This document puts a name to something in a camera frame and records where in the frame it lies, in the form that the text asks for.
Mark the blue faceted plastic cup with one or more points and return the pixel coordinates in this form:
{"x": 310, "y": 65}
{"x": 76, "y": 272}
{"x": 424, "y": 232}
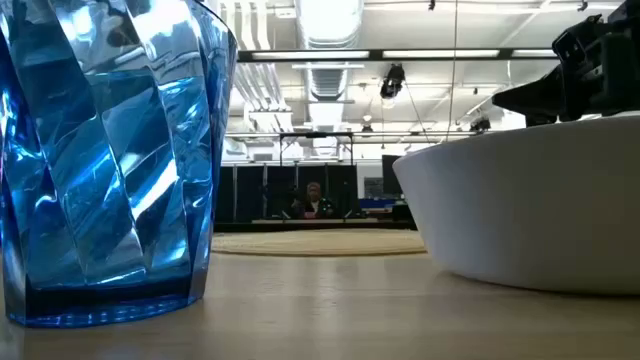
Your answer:
{"x": 100, "y": 175}

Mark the white bowl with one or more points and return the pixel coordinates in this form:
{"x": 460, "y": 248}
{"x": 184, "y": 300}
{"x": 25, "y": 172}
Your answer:
{"x": 525, "y": 210}

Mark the round woven straw placemat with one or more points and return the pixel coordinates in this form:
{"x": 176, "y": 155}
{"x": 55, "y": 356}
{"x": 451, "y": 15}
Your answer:
{"x": 320, "y": 243}

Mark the black overhead camera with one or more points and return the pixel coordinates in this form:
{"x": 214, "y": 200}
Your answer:
{"x": 392, "y": 82}

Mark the overhead LED light bar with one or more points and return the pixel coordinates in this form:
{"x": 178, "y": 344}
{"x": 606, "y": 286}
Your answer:
{"x": 310, "y": 54}

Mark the black partition panels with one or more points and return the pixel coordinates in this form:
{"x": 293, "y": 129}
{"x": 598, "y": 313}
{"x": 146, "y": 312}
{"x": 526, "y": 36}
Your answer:
{"x": 250, "y": 195}

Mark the silver ceiling air duct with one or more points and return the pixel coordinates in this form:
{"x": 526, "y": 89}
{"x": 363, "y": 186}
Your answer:
{"x": 327, "y": 25}

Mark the black computer monitor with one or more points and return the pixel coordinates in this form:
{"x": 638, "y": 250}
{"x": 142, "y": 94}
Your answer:
{"x": 390, "y": 175}

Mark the person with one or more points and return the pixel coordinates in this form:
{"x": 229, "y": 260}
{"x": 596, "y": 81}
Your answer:
{"x": 314, "y": 200}

